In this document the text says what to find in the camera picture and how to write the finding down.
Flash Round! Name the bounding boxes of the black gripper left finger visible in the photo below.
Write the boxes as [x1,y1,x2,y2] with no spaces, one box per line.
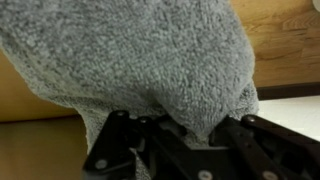
[81,109,191,180]

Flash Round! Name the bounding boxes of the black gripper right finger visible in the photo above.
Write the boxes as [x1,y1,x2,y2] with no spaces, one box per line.
[199,114,320,180]

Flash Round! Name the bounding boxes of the grey terry towel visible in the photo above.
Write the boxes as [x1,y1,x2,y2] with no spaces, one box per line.
[0,0,260,180]

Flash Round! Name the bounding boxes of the brown leather armchair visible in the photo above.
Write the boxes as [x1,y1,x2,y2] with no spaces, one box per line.
[0,49,90,180]

